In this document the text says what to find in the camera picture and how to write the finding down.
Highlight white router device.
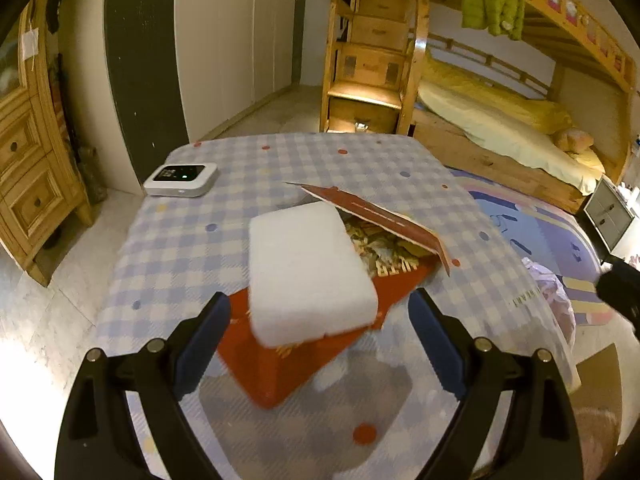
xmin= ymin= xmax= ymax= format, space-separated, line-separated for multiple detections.
xmin=143 ymin=162 xmax=218 ymax=198

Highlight yellow bedding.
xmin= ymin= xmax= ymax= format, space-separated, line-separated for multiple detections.
xmin=418 ymin=55 xmax=605 ymax=196

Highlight red cardboard box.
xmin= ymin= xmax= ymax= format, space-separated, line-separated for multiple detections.
xmin=218 ymin=183 xmax=452 ymax=408

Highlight wooden bunk bed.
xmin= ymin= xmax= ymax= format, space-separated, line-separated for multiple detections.
xmin=412 ymin=0 xmax=637 ymax=214

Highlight white wardrobe with holes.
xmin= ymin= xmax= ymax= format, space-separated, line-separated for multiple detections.
xmin=104 ymin=0 xmax=303 ymax=181

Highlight wooden staircase drawers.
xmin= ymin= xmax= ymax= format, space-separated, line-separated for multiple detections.
xmin=319 ymin=0 xmax=430 ymax=136

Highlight white foam block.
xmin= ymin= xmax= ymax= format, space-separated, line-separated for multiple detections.
xmin=248 ymin=202 xmax=378 ymax=348

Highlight wooden cabinet with glass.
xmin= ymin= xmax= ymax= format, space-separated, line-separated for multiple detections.
xmin=1 ymin=0 xmax=94 ymax=286

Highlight rainbow oval rug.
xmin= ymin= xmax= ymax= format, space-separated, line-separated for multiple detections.
xmin=452 ymin=169 xmax=614 ymax=326

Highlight plush toy on bed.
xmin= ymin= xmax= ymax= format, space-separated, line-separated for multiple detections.
xmin=552 ymin=128 xmax=594 ymax=154

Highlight white nightstand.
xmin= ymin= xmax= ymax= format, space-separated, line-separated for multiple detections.
xmin=585 ymin=176 xmax=639 ymax=259

